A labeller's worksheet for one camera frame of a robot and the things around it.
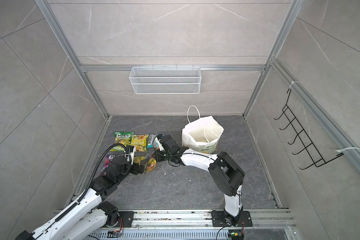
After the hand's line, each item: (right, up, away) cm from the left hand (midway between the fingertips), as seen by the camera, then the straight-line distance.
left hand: (138, 154), depth 80 cm
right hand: (+7, -1, +6) cm, 10 cm away
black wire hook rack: (+80, +3, -18) cm, 83 cm away
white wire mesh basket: (+13, +47, +21) cm, 53 cm away
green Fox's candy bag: (-16, +8, +21) cm, 27 cm away
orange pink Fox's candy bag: (+6, -7, +4) cm, 10 cm away
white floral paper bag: (+37, +10, +15) cm, 41 cm away
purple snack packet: (-23, -6, +13) cm, 27 cm away
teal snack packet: (+3, +5, +21) cm, 22 cm away
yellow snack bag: (-5, +6, +18) cm, 20 cm away
